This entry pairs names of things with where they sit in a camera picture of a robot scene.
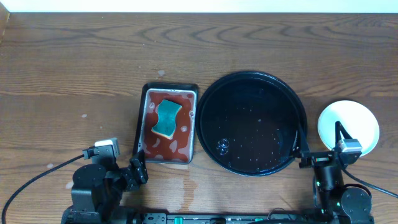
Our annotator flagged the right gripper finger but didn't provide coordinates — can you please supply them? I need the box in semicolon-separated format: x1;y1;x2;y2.
290;123;310;157
335;121;352;148

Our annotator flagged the pale green plate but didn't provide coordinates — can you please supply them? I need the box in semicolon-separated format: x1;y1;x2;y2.
318;100;380;157

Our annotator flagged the green yellow sponge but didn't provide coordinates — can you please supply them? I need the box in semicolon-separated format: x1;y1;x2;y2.
151;100;182;139

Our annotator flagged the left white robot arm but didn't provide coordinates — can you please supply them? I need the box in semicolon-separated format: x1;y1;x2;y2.
61;146;148;224

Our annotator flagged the rectangular tray with red water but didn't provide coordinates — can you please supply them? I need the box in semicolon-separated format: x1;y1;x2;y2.
133;83;198;164

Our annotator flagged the round black tray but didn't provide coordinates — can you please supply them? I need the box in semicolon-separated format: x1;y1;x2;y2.
195;71;308;176

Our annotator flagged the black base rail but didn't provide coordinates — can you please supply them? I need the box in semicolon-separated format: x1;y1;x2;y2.
61;207;311;224

